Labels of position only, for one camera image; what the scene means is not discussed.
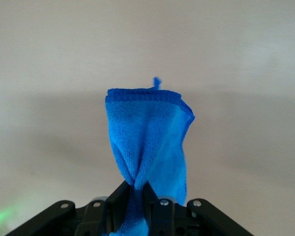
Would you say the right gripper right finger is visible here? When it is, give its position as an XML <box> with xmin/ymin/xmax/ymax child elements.
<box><xmin>141</xmin><ymin>181</ymin><xmax>254</xmax><ymax>236</ymax></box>

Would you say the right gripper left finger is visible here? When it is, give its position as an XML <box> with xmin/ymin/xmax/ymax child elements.
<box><xmin>9</xmin><ymin>180</ymin><xmax>132</xmax><ymax>236</ymax></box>

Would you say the blue microfiber towel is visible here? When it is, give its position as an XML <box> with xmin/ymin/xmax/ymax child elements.
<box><xmin>105</xmin><ymin>77</ymin><xmax>196</xmax><ymax>236</ymax></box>

